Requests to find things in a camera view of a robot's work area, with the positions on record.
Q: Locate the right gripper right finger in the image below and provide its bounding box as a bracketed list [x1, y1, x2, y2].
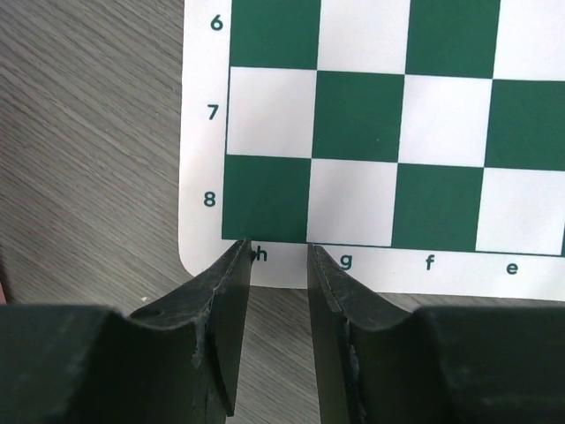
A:
[307, 246, 564, 423]

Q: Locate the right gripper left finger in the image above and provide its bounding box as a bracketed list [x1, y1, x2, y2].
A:
[1, 240, 252, 423]

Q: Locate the green white chess board mat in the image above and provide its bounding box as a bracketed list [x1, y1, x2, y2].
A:
[178, 1, 564, 300]

